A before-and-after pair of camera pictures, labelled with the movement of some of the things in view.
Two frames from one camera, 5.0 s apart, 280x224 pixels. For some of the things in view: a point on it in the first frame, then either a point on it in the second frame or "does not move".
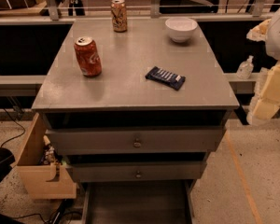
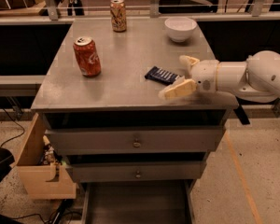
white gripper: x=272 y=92 → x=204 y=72
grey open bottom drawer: x=165 y=202 does not move
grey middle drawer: x=136 y=171 does not move
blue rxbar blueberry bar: x=175 y=81 does not move
